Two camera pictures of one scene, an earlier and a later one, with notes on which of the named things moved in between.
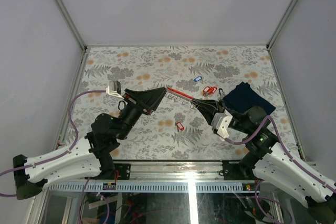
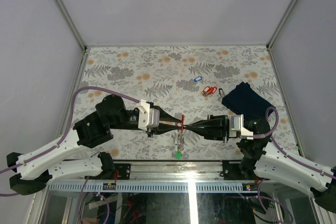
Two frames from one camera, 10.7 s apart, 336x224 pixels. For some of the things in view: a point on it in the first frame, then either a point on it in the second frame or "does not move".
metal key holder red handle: (176, 95) to (181, 140)
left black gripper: (150, 99) to (164, 128)
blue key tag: (197, 78) does not move
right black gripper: (209, 107) to (220, 131)
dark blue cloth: (243, 96) does not move
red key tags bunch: (210, 91) does not move
